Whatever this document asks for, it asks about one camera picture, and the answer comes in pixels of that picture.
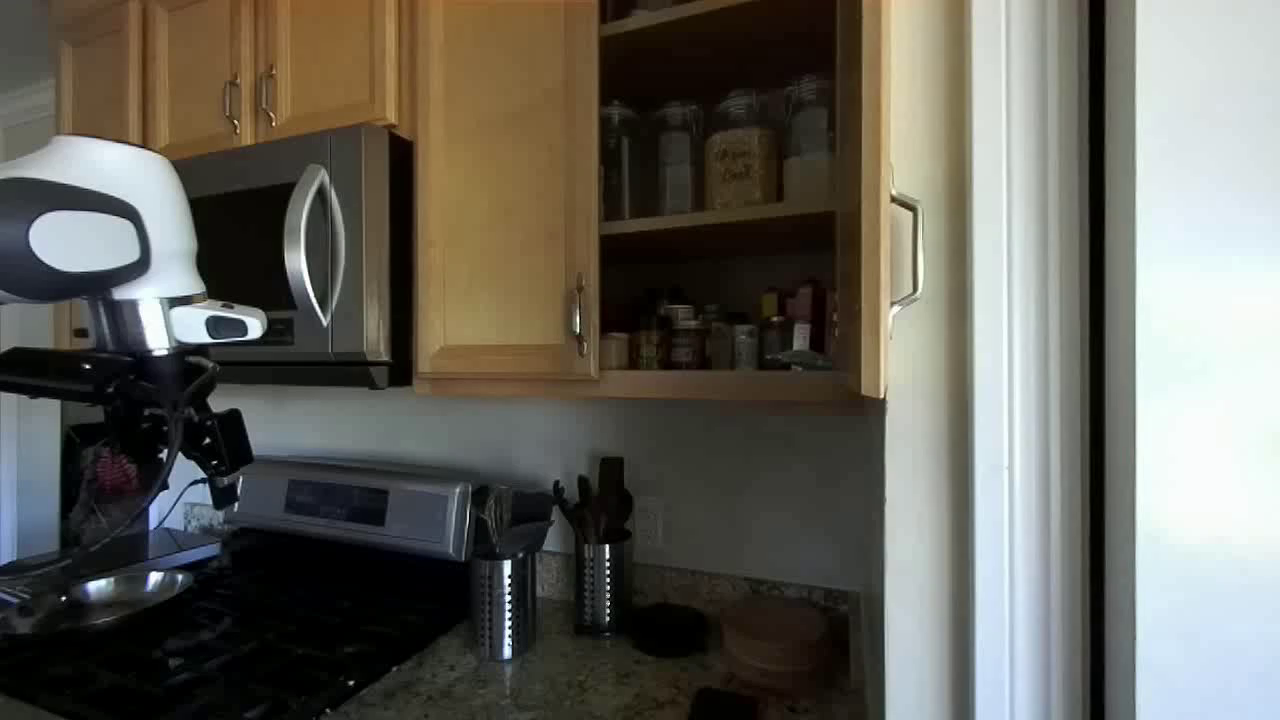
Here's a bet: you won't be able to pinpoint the silver frying pan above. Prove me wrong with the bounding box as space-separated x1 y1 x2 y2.
0 569 197 638

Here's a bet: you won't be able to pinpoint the glass jar with grains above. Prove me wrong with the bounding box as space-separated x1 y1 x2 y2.
704 88 778 212

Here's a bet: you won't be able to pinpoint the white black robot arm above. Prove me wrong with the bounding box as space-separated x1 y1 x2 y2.
0 135 269 509

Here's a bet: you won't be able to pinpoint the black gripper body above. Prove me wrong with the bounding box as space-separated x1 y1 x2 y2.
132 356 251 509

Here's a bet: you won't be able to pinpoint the round wooden trivet stack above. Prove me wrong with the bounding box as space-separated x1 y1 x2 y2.
721 596 831 697

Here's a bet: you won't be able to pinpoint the wooden cabinet door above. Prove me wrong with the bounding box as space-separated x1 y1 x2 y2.
856 0 893 399
418 0 601 383

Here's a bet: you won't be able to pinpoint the stainless steel microwave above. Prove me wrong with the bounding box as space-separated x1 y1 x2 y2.
182 130 418 388

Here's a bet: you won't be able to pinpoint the glass jar white contents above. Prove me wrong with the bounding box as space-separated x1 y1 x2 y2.
785 75 831 203

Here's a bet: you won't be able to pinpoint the upper left cabinet doors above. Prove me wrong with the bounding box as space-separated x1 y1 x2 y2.
49 0 408 155

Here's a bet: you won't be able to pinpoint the steel stove with control panel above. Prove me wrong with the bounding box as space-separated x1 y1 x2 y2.
0 461 471 720

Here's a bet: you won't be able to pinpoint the closed wooden cabinet door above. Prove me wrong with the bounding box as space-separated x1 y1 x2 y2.
418 0 601 383

